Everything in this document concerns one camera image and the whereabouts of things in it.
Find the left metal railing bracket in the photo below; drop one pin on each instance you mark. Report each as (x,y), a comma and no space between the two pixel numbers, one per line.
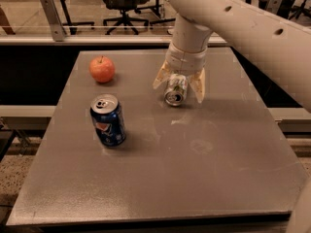
(57,29)

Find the metal railing bracket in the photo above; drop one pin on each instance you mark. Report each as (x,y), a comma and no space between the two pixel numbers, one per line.
(57,29)
(273,6)

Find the blue pepsi can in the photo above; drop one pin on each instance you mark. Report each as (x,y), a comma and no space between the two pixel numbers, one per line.
(106,114)

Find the horizontal metal railing bar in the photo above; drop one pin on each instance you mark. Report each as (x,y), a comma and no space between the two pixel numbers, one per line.
(121,40)

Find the right metal railing bracket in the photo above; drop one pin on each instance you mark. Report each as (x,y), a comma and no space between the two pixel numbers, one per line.
(273,6)

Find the white green 7up can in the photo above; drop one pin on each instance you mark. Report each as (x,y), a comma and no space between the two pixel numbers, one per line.
(175,92)

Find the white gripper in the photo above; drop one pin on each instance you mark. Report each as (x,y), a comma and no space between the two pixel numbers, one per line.
(186,61)

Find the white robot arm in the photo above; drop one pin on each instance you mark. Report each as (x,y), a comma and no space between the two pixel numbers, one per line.
(277,46)

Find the black office chair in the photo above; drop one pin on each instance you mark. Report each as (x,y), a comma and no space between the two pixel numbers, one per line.
(123,6)

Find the red apple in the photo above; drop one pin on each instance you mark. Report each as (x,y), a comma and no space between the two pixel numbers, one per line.
(102,69)

